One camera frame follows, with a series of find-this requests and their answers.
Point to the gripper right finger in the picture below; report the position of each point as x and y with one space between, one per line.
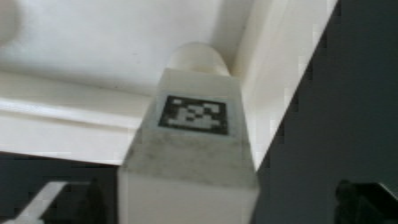
366 204

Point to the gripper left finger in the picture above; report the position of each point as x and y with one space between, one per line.
67 203

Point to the white leg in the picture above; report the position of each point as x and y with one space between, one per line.
186 182

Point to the white square table top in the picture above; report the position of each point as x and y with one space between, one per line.
83 53

